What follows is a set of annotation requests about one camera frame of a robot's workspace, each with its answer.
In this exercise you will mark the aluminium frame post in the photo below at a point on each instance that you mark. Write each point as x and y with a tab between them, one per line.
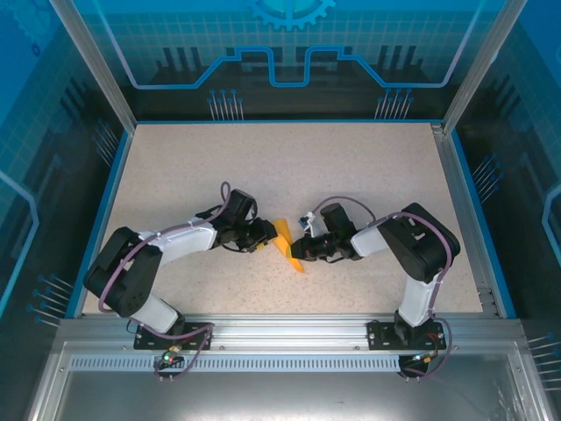
480	66
101	66

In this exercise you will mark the metal bottom tray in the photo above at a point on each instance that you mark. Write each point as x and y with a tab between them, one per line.
280	399

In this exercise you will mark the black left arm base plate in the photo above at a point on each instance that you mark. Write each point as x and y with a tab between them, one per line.
197	329

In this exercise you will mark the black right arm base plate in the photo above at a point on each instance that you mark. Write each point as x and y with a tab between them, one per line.
377	335

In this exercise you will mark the aluminium side rail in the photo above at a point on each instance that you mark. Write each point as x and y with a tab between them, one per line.
466	219

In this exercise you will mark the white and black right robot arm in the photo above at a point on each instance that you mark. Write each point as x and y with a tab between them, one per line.
416	250

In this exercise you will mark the long aluminium base rail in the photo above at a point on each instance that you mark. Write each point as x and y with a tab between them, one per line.
289	331

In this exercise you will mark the blue table edge strip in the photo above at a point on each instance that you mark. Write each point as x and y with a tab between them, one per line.
101	219
480	219

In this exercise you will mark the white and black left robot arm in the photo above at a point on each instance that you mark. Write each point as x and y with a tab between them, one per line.
184	239

